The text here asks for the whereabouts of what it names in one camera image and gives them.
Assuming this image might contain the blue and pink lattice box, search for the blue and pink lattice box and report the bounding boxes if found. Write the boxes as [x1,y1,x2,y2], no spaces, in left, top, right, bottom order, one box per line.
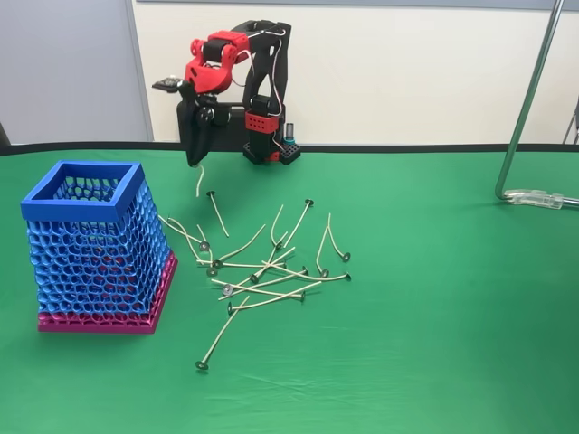
[20,159,179,335]

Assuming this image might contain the green cloth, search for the green cloth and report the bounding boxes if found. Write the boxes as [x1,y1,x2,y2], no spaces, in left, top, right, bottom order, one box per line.
[0,148,579,434]

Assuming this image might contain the chrome metal stand pole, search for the chrome metal stand pole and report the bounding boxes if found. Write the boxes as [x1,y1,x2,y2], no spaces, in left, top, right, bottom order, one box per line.
[494,0,566,203]

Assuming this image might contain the white red wrist servo cable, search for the white red wrist servo cable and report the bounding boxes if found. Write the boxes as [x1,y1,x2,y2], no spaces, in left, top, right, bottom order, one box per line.
[223,48,252,90]

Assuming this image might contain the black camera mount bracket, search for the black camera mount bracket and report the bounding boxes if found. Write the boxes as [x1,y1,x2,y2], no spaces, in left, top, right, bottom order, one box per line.
[176,80,198,108]

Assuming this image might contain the white red arm servo cable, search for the white red arm servo cable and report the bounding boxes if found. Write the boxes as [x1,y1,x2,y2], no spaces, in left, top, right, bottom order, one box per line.
[246,24,290,112]

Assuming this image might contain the straight candle wick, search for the straight candle wick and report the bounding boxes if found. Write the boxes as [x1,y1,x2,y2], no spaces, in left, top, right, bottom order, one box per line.
[206,190,231,239]

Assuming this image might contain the clear plastic stand foot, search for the clear plastic stand foot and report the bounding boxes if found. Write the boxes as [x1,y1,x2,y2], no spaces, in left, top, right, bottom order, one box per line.
[504,187,579,211]

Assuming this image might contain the black perforated arm base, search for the black perforated arm base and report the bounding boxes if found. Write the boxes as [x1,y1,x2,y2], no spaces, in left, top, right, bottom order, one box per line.
[242,140,303,167]

